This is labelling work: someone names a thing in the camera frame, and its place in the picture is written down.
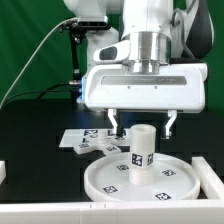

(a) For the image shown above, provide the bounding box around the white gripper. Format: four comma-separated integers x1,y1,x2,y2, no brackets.
84,63,208,139

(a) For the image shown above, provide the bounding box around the white round table top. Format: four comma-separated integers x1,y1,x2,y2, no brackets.
84,152,200,201

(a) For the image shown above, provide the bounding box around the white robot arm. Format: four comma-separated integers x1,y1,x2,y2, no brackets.
63,0,214,136

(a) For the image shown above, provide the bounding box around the white marker sheet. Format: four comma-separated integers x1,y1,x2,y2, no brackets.
60,129,130,147

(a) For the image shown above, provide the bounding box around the white L-shaped fence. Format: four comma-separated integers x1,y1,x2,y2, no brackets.
0,157,224,224

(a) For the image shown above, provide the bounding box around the white block at left edge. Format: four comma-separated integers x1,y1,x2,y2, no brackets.
0,161,6,185

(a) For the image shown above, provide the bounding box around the black cable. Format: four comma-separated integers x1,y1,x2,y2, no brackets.
0,82,83,107

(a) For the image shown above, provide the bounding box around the black camera on stand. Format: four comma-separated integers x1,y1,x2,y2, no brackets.
59,16,111,102

